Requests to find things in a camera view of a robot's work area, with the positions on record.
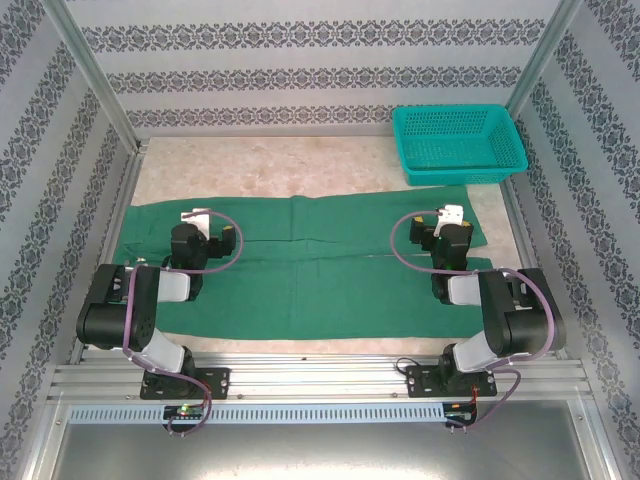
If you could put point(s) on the green long pants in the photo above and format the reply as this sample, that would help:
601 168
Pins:
325 280

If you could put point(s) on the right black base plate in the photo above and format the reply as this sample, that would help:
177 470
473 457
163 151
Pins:
420 382

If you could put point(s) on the left aluminium frame post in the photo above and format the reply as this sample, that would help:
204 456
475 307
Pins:
95 75

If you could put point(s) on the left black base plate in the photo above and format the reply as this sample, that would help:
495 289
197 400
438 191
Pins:
217 382

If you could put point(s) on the right aluminium frame post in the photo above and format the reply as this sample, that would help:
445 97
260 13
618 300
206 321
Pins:
545 50

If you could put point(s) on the right aluminium side rail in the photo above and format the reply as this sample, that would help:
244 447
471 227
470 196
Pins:
515 215

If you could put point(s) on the aluminium mounting rail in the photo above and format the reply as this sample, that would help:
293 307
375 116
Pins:
320 375

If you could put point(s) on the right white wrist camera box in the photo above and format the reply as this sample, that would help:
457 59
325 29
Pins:
452 214

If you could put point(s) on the aluminium frame post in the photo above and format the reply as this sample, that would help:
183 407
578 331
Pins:
545 50
95 75

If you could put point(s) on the left aluminium side rail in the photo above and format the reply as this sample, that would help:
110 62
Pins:
131 170

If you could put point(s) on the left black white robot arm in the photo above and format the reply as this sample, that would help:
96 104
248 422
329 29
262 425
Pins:
115 320

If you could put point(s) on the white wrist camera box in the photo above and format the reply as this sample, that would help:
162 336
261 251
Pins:
199 220
452 214

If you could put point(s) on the aluminium side rail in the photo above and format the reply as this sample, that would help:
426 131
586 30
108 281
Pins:
131 170
515 215

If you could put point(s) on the teal plastic basket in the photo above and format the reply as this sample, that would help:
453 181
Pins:
450 150

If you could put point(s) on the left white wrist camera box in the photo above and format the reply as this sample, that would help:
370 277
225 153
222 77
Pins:
199 220

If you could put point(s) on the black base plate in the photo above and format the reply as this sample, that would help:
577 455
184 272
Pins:
217 382
420 382

